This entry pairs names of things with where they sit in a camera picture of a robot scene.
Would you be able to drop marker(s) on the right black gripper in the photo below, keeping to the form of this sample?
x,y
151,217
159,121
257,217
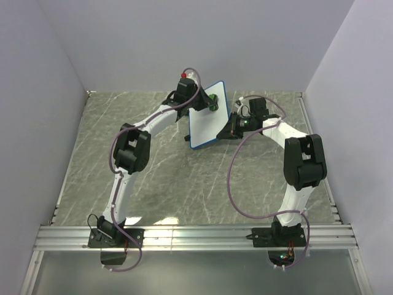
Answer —
x,y
229,131

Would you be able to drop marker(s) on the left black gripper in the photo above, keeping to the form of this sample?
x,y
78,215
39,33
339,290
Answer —
x,y
206,101

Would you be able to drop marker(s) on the blue framed whiteboard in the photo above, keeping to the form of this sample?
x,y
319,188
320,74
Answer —
x,y
205,125

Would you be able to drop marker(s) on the green whiteboard eraser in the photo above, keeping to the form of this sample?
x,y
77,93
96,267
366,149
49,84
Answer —
x,y
213,102

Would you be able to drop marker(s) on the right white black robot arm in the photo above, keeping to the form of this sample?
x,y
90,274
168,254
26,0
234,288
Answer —
x,y
304,164

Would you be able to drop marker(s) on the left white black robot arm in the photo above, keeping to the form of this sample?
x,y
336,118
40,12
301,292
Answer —
x,y
130,153

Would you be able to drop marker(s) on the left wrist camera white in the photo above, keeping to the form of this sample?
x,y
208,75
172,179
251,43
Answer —
x,y
191,75

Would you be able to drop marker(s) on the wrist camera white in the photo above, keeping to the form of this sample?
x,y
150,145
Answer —
x,y
191,75
241,107

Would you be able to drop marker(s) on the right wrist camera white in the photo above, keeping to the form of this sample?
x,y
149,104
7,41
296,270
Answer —
x,y
241,107

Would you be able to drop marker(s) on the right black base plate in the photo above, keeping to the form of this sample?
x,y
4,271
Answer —
x,y
277,237

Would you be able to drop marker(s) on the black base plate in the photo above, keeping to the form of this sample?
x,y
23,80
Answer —
x,y
277,237
135,238

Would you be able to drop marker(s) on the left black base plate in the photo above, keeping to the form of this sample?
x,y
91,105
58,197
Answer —
x,y
135,238

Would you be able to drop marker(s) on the aluminium mounting rail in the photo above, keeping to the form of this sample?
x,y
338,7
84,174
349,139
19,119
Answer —
x,y
191,238

